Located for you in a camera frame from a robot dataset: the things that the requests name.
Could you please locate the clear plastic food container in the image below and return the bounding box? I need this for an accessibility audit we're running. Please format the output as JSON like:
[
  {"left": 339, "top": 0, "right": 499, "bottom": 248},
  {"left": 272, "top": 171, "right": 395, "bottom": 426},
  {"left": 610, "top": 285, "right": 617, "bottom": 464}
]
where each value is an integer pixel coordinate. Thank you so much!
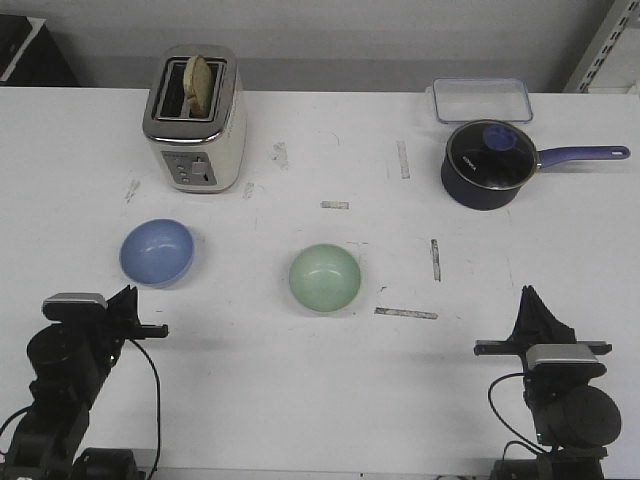
[{"left": 425, "top": 77, "right": 534, "bottom": 124}]

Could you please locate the white perforated shelf upright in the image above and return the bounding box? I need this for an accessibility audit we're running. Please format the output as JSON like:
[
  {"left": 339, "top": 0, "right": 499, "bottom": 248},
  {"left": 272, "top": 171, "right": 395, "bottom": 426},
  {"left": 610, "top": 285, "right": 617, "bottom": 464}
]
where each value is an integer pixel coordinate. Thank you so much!
[{"left": 562, "top": 1, "right": 639, "bottom": 95}]

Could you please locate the cream and chrome toaster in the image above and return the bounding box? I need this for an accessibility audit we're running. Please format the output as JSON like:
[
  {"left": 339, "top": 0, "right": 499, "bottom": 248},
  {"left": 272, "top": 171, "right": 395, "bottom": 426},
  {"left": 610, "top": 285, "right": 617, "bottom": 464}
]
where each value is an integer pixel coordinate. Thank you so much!
[{"left": 142, "top": 44, "right": 247, "bottom": 193}]

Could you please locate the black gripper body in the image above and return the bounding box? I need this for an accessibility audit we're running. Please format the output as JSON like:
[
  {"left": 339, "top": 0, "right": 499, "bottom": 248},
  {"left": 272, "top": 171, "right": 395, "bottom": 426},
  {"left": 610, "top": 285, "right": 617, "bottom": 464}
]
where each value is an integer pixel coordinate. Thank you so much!
[
  {"left": 474, "top": 340, "right": 604, "bottom": 412},
  {"left": 89, "top": 304, "right": 168, "bottom": 385}
]

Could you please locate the dark blue saucepan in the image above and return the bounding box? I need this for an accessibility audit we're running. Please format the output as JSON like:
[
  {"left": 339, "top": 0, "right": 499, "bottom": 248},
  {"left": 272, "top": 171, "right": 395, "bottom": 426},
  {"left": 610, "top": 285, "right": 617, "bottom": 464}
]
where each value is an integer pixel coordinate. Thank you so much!
[{"left": 441, "top": 143, "right": 631, "bottom": 211}]

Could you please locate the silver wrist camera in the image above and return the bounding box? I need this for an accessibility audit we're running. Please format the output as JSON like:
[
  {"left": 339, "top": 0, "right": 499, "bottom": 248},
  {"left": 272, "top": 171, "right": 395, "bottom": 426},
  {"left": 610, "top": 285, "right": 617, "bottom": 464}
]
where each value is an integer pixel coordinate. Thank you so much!
[
  {"left": 524, "top": 342, "right": 612, "bottom": 379},
  {"left": 42, "top": 292, "right": 108, "bottom": 322}
]

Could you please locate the blue plastic bowl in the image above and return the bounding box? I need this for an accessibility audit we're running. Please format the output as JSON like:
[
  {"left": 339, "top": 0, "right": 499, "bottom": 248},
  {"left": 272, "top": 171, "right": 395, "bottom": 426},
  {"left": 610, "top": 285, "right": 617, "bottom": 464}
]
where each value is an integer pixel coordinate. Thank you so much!
[{"left": 119, "top": 219, "right": 195, "bottom": 288}]

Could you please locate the green plastic bowl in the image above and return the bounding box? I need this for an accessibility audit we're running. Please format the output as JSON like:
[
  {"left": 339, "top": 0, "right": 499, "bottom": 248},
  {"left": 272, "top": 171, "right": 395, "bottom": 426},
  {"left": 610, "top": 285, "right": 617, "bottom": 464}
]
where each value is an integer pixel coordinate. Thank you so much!
[{"left": 288, "top": 244, "right": 362, "bottom": 313}]

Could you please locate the glass lid with blue knob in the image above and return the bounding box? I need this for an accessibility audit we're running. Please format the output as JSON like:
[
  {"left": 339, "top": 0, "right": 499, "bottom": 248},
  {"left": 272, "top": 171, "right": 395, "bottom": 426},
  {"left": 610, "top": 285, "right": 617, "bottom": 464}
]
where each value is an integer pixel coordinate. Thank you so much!
[{"left": 442, "top": 120, "right": 538, "bottom": 191}]

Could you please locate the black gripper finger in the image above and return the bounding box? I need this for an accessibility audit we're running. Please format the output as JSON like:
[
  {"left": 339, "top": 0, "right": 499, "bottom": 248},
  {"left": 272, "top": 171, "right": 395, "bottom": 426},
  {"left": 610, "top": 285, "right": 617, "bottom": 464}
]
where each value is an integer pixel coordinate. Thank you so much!
[
  {"left": 130, "top": 287, "right": 141, "bottom": 326},
  {"left": 530, "top": 286, "right": 576, "bottom": 344},
  {"left": 106, "top": 285, "right": 134, "bottom": 325},
  {"left": 507, "top": 285, "right": 534, "bottom": 345}
]

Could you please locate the toast slice in toaster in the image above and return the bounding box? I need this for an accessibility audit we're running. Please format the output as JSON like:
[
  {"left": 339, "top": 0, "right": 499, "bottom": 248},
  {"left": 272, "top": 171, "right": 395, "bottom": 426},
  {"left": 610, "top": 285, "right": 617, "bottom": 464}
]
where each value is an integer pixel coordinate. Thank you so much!
[{"left": 183, "top": 55, "right": 213, "bottom": 118}]

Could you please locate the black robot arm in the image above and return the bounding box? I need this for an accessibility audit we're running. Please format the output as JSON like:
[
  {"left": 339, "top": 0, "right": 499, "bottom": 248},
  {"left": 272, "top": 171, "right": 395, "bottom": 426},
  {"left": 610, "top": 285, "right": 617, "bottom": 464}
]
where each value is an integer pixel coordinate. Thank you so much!
[
  {"left": 474, "top": 285, "right": 622, "bottom": 479},
  {"left": 1, "top": 286, "right": 168, "bottom": 479}
]

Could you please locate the black box in corner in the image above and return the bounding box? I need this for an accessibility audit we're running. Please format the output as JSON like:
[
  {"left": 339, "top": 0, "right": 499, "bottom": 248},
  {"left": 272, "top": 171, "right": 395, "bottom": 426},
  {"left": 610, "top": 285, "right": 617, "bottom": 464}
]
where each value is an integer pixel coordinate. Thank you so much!
[{"left": 1, "top": 14, "right": 80, "bottom": 87}]

